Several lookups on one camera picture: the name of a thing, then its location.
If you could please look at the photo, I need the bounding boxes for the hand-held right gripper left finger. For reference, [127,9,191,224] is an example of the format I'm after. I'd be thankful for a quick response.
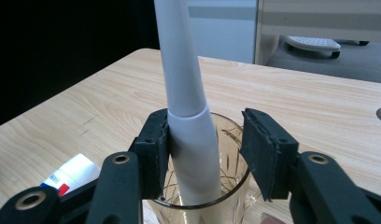
[128,107,172,201]

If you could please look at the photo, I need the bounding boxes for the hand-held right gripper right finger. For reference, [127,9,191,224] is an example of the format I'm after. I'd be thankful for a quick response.
[239,107,301,202]

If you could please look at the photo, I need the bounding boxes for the amber glass cup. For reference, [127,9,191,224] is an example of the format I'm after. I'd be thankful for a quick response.
[147,111,261,224]

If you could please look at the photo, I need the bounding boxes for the white electric toothbrush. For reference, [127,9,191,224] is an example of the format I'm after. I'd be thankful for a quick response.
[153,0,223,207]

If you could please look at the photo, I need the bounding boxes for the white toothpaste tube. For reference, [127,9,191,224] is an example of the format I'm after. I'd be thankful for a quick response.
[39,152,101,198]

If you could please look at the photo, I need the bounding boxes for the white cabinet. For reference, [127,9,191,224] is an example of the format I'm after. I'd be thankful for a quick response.
[186,0,259,65]

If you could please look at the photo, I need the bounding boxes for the black curtain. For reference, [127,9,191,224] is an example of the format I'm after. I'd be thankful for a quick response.
[0,0,162,130]

